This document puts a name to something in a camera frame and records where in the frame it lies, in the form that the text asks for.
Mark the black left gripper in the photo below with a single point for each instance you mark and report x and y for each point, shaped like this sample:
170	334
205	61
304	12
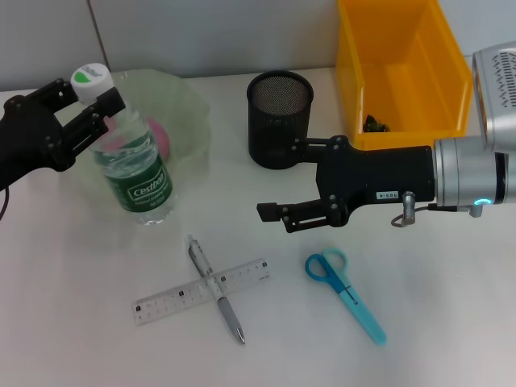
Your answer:
28	133

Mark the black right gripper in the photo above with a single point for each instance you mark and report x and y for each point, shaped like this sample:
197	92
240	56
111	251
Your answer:
383	173

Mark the green plastic wrapper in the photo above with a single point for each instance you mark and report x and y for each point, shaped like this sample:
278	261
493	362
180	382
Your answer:
375	125

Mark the pink peach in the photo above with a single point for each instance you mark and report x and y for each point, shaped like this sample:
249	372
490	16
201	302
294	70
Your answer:
161	137

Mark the clear green-label water bottle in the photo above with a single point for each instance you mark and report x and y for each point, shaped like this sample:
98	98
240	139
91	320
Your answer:
141	189

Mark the black mesh pen cup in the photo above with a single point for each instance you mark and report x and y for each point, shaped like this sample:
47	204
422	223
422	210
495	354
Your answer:
278	113

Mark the green glass fruit plate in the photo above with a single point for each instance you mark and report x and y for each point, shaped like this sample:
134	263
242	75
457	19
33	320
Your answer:
189	121

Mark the blue scissors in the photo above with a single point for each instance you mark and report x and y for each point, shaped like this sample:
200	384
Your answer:
350	300

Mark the grey ballpoint pen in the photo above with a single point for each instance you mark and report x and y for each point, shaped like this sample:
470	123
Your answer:
225	310

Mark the clear plastic ruler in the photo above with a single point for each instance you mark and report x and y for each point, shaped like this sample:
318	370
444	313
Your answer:
177	296

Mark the yellow plastic bin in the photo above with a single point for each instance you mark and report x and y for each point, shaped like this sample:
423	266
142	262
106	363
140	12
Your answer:
387	40

